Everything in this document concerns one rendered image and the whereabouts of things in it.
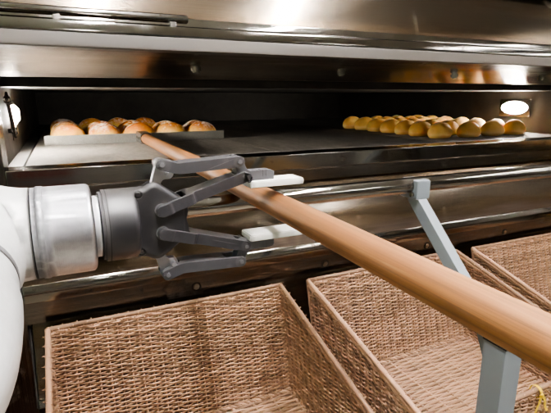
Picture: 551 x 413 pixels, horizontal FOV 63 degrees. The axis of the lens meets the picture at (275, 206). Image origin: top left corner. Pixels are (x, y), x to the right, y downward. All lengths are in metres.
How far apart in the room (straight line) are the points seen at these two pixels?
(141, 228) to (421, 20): 1.03
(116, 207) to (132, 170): 0.56
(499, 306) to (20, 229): 0.38
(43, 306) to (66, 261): 0.63
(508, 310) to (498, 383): 0.53
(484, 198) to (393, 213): 0.37
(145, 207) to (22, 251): 0.12
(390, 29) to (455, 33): 0.22
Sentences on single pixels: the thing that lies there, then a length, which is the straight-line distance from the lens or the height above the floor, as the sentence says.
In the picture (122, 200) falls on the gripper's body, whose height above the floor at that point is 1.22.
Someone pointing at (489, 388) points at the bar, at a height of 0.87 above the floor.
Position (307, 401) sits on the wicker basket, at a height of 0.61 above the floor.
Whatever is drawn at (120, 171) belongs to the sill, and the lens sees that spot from 1.02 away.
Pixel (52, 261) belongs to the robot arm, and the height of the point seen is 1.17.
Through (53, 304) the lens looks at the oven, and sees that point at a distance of 1.09.
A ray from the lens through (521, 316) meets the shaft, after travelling 0.29.
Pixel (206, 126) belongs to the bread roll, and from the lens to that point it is 1.56.
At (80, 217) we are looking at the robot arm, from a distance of 0.45.
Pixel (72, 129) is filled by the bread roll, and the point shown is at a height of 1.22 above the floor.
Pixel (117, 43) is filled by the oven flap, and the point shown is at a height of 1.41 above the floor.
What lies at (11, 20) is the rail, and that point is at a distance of 0.87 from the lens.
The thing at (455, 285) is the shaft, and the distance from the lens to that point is 0.32.
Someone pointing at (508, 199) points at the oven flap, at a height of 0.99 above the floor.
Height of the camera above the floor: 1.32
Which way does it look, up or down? 14 degrees down
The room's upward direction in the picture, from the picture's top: straight up
